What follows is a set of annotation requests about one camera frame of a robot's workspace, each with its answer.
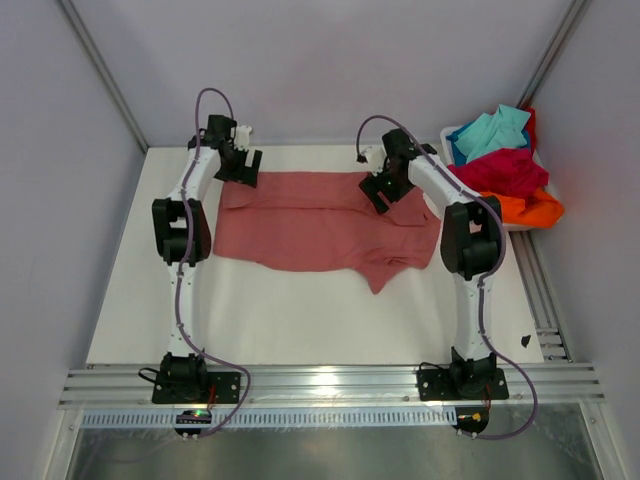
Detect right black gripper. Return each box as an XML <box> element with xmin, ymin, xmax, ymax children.
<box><xmin>358</xmin><ymin>162</ymin><xmax>415</xmax><ymax>215</ymax></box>

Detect salmon pink t shirt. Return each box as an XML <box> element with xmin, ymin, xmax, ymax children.
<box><xmin>212</xmin><ymin>172</ymin><xmax>440</xmax><ymax>294</ymax></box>

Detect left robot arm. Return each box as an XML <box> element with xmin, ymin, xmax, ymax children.
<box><xmin>151</xmin><ymin>115</ymin><xmax>262</xmax><ymax>405</ymax></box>

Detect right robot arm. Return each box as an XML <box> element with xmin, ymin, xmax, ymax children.
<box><xmin>360</xmin><ymin>128</ymin><xmax>509</xmax><ymax>402</ymax></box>

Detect white plastic bin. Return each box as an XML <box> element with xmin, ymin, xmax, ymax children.
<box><xmin>440</xmin><ymin>126</ymin><xmax>532</xmax><ymax>232</ymax></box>

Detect crimson red t shirt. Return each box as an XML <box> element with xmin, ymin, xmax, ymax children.
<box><xmin>448</xmin><ymin>148</ymin><xmax>549</xmax><ymax>199</ymax></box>

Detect teal t shirt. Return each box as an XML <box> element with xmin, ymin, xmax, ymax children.
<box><xmin>445</xmin><ymin>104</ymin><xmax>534</xmax><ymax>166</ymax></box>

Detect orange t shirt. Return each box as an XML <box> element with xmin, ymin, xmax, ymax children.
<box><xmin>482</xmin><ymin>188</ymin><xmax>565</xmax><ymax>229</ymax></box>

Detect red t shirt in bin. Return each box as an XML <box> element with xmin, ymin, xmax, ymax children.
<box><xmin>524</xmin><ymin>107</ymin><xmax>537</xmax><ymax>153</ymax></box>

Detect right black controller board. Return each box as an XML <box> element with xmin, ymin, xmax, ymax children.
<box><xmin>453</xmin><ymin>406</ymin><xmax>489</xmax><ymax>437</ymax></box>

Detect black controller board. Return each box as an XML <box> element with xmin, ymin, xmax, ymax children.
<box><xmin>173</xmin><ymin>409</ymin><xmax>212</xmax><ymax>438</ymax></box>
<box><xmin>453</xmin><ymin>406</ymin><xmax>489</xmax><ymax>437</ymax></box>

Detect left black controller board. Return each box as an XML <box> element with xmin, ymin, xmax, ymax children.
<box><xmin>173</xmin><ymin>409</ymin><xmax>212</xmax><ymax>438</ymax></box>

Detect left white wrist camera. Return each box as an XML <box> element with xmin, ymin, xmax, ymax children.
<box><xmin>233</xmin><ymin>125</ymin><xmax>253</xmax><ymax>151</ymax></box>

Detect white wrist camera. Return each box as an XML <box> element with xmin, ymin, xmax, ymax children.
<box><xmin>233</xmin><ymin>125</ymin><xmax>253</xmax><ymax>151</ymax></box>
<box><xmin>356</xmin><ymin>146</ymin><xmax>386</xmax><ymax>174</ymax></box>

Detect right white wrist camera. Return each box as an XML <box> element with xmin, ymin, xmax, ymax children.
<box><xmin>356</xmin><ymin>146</ymin><xmax>386</xmax><ymax>174</ymax></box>

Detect left corner aluminium post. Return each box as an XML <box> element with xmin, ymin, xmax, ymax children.
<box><xmin>54</xmin><ymin>0</ymin><xmax>149</xmax><ymax>154</ymax></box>

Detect corner aluminium post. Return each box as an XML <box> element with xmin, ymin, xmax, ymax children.
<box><xmin>54</xmin><ymin>0</ymin><xmax>149</xmax><ymax>154</ymax></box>
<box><xmin>517</xmin><ymin>0</ymin><xmax>592</xmax><ymax>109</ymax></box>

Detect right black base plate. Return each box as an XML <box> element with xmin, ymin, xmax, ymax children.
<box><xmin>416</xmin><ymin>362</ymin><xmax>510</xmax><ymax>401</ymax></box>

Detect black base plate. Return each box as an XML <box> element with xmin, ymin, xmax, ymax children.
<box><xmin>151</xmin><ymin>371</ymin><xmax>241</xmax><ymax>405</ymax></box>
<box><xmin>416</xmin><ymin>362</ymin><xmax>510</xmax><ymax>401</ymax></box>

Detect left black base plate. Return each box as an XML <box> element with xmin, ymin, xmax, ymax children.
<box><xmin>151</xmin><ymin>371</ymin><xmax>241</xmax><ymax>405</ymax></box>

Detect right side aluminium rail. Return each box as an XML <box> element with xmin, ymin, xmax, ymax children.
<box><xmin>510</xmin><ymin>231</ymin><xmax>573</xmax><ymax>363</ymax></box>

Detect aluminium rail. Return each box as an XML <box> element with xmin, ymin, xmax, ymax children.
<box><xmin>510</xmin><ymin>231</ymin><xmax>573</xmax><ymax>363</ymax></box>
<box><xmin>58</xmin><ymin>363</ymin><xmax>605</xmax><ymax>410</ymax></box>

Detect slotted grey cable duct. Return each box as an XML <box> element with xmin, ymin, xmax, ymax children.
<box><xmin>79</xmin><ymin>405</ymin><xmax>455</xmax><ymax>429</ymax></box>

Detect right corner aluminium post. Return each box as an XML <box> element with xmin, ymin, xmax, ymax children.
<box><xmin>517</xmin><ymin>0</ymin><xmax>592</xmax><ymax>109</ymax></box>

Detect aluminium front rail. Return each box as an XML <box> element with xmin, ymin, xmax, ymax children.
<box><xmin>58</xmin><ymin>363</ymin><xmax>605</xmax><ymax>410</ymax></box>

